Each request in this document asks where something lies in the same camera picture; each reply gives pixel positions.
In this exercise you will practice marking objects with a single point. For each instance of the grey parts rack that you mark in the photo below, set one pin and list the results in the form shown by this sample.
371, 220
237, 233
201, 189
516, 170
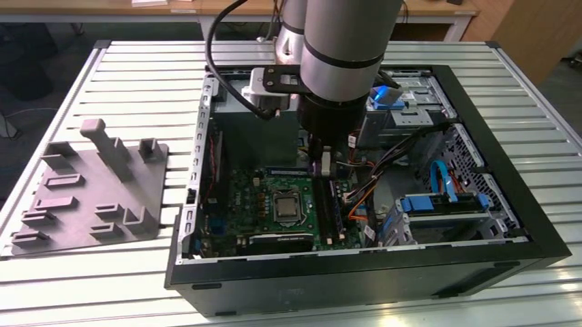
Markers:
105, 190

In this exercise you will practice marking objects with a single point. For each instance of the hard disk in blue carrier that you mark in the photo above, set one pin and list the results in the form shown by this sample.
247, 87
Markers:
418, 203

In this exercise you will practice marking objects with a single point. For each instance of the wooden cabinet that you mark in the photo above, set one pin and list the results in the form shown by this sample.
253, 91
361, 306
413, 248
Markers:
537, 34

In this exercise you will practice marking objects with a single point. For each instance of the black RAM slot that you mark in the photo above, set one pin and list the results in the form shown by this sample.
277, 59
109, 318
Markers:
327, 211

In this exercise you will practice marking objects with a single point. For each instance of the white paper box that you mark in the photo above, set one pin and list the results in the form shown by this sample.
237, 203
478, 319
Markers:
147, 2

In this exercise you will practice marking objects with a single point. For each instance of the metal disk bay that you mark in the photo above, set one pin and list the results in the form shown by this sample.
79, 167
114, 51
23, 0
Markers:
454, 217

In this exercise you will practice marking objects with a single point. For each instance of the CPU socket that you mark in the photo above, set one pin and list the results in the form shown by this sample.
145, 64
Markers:
287, 193

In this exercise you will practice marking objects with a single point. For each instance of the wooden desk white legs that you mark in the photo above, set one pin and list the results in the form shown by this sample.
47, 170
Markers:
114, 8

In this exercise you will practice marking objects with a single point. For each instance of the black chair base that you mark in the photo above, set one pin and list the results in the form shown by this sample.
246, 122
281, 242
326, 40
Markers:
576, 59

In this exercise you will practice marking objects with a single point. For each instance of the black PC case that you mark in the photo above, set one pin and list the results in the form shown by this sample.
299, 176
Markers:
318, 282

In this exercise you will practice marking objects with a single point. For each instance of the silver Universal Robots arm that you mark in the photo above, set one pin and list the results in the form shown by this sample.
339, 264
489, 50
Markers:
346, 34

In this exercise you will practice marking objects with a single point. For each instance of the black graphics card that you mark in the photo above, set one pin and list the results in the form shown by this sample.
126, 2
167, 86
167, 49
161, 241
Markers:
277, 243

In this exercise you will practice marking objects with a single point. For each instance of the grey power supply unit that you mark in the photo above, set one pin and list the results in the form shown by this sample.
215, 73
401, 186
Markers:
241, 143

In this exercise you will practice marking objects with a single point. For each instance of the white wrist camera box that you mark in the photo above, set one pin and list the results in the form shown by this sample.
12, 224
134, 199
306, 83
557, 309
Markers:
259, 90

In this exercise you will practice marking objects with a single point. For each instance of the green motherboard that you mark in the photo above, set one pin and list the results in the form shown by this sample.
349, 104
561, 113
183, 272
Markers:
247, 197

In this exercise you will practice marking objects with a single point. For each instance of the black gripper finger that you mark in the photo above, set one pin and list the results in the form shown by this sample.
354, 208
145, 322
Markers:
326, 149

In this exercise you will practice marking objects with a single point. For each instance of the metal drive cage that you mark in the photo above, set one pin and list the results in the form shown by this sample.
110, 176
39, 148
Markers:
409, 119

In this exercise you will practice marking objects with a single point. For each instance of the silver CPU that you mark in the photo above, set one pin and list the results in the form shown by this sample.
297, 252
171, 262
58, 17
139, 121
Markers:
286, 207

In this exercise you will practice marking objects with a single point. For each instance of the blue plastic drive carrier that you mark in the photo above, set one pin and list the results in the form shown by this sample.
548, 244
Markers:
392, 102

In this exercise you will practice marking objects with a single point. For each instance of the installed RAM stick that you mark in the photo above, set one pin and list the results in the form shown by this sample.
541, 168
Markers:
339, 211

